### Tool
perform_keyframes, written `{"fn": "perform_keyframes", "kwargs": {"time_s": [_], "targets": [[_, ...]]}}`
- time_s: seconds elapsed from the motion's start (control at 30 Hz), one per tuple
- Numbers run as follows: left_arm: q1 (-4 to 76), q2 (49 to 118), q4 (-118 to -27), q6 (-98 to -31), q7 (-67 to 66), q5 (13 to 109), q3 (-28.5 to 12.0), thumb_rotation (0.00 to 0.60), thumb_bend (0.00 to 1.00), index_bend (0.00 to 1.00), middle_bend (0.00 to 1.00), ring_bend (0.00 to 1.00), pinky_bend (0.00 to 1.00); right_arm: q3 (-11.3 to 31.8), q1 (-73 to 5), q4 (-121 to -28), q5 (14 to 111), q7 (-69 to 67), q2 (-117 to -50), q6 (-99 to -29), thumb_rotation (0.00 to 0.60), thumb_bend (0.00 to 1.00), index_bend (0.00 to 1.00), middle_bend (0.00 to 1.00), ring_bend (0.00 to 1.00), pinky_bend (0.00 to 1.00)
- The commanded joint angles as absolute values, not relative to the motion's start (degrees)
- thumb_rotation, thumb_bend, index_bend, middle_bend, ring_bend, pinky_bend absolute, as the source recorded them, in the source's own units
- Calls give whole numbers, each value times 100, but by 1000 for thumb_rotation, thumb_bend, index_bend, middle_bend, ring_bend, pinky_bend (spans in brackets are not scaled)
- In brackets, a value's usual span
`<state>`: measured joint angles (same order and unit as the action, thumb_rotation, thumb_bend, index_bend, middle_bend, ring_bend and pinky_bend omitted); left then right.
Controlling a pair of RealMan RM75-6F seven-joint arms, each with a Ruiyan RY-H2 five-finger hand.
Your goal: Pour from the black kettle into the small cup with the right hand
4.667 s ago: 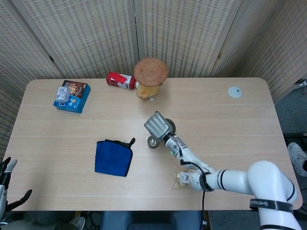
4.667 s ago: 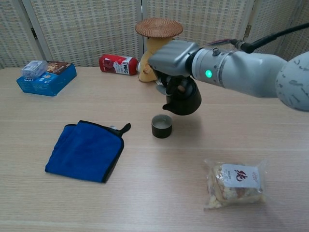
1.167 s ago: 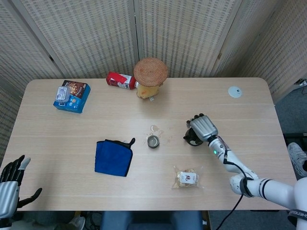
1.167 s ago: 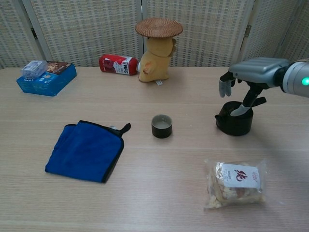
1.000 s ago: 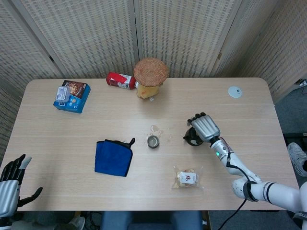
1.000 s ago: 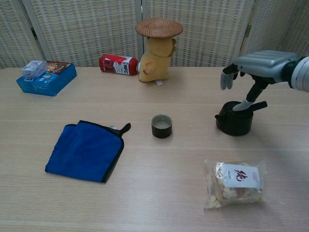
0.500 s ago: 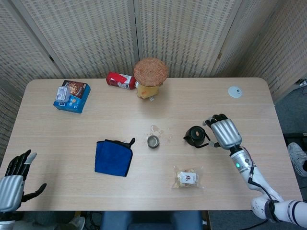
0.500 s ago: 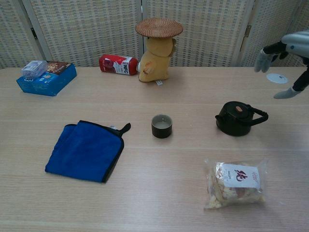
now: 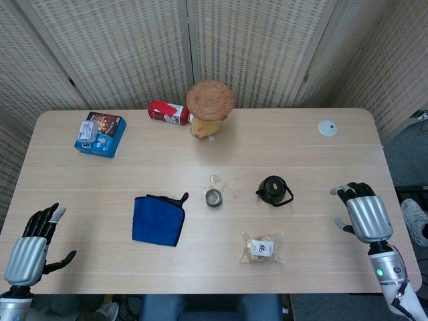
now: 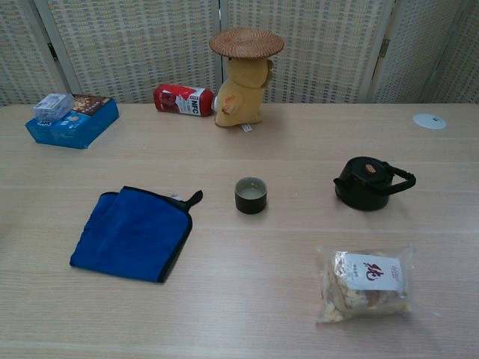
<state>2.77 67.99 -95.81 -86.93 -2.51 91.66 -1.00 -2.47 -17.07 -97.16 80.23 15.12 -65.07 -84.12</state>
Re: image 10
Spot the woven folding screen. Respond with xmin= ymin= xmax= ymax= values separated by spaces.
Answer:
xmin=0 ymin=0 xmax=479 ymax=108

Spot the round woven rattan mat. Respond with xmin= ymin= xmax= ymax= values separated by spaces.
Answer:
xmin=208 ymin=27 xmax=285 ymax=60

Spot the clear snack bag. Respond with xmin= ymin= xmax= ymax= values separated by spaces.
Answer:
xmin=315 ymin=245 xmax=415 ymax=325

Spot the black teapot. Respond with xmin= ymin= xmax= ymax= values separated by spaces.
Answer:
xmin=333 ymin=156 xmax=417 ymax=212

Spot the red juice bottle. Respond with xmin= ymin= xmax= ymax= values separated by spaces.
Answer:
xmin=153 ymin=84 xmax=219 ymax=118

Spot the blue cookie box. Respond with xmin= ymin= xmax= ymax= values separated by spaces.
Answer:
xmin=25 ymin=95 xmax=120 ymax=150

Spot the dark ceramic cup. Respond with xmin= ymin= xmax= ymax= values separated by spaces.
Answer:
xmin=234 ymin=177 xmax=268 ymax=215

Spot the blue microfiber cloth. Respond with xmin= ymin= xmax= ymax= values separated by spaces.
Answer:
xmin=69 ymin=185 xmax=204 ymax=284

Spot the small clear plastic box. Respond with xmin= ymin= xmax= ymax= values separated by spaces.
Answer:
xmin=32 ymin=93 xmax=75 ymax=121

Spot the yellow plush toy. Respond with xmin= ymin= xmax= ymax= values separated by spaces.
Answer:
xmin=214 ymin=58 xmax=275 ymax=132

